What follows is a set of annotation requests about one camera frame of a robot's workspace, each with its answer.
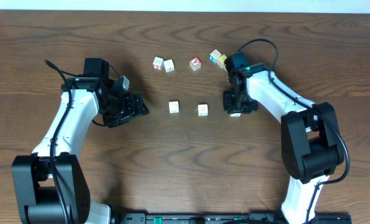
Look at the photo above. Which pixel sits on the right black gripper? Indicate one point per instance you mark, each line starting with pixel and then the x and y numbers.
pixel 231 107

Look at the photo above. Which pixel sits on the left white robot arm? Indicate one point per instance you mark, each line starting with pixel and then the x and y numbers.
pixel 49 183

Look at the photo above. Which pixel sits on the red letter A block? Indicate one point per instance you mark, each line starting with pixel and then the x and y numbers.
pixel 195 63

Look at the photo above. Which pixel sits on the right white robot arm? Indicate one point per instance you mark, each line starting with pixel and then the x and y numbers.
pixel 311 145

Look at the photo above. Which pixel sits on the white block red side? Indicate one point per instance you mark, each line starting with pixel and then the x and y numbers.
pixel 158 63

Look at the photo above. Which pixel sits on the green Z white block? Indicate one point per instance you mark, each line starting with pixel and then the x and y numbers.
pixel 173 107

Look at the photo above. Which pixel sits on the white wooden block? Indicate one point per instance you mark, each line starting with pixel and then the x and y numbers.
pixel 169 65

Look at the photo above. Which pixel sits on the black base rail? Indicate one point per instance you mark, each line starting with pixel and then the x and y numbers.
pixel 142 218

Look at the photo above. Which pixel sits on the blue edged white block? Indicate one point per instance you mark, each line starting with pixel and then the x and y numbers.
pixel 215 55

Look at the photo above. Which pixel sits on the yellow wooden block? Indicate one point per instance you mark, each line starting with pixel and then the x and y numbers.
pixel 220 61

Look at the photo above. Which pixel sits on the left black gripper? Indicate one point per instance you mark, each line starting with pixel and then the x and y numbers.
pixel 134 107

